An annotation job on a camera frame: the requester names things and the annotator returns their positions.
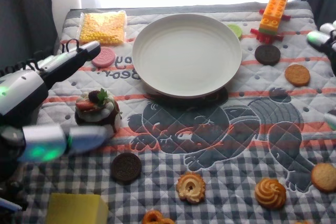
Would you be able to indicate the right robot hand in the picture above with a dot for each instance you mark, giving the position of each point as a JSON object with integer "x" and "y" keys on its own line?
{"x": 323, "y": 36}

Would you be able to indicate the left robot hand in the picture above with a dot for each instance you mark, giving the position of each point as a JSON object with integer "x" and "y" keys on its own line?
{"x": 23, "y": 90}

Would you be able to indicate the chocolate fruit cupcake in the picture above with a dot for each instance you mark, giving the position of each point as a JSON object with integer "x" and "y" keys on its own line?
{"x": 92, "y": 113}

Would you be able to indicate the white round plate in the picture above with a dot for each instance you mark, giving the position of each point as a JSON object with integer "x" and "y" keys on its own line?
{"x": 183, "y": 56}

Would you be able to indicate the brown round biscuit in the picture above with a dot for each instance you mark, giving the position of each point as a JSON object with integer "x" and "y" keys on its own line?
{"x": 297, "y": 75}

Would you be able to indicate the orange yellow building block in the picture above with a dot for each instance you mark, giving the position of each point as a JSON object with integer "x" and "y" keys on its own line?
{"x": 273, "y": 11}

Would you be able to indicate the red stick connector toy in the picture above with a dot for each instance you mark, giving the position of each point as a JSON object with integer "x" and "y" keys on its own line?
{"x": 265, "y": 37}

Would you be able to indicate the dark chocolate round cookie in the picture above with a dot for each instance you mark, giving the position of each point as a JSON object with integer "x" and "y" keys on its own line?
{"x": 267, "y": 55}

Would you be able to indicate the green round cookie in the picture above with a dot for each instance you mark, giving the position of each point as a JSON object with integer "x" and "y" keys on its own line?
{"x": 235, "y": 30}

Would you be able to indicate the pink round cookie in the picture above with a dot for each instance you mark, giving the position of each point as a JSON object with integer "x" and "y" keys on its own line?
{"x": 105, "y": 57}

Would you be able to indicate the bag of yellow beads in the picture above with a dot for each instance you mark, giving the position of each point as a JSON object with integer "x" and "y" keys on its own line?
{"x": 102, "y": 30}

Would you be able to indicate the black device with blue strip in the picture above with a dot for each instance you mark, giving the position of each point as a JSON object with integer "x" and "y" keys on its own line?
{"x": 10, "y": 197}

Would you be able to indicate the dark chocolate sandwich cookie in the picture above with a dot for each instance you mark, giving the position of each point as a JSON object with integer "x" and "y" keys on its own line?
{"x": 126, "y": 166}

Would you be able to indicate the yellow sponge block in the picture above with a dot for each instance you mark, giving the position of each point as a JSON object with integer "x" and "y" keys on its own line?
{"x": 73, "y": 209}

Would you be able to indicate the pale tan round biscuit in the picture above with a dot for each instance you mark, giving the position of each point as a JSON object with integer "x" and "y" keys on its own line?
{"x": 325, "y": 177}

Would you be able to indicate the swirl butter cookie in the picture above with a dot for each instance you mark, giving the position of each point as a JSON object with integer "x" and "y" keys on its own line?
{"x": 270, "y": 193}

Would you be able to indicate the pretzel-shaped cookie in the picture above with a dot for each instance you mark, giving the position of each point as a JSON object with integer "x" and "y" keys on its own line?
{"x": 155, "y": 218}

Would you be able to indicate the grey quilt with bear print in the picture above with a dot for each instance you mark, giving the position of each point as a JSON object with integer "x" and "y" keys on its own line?
{"x": 210, "y": 182}

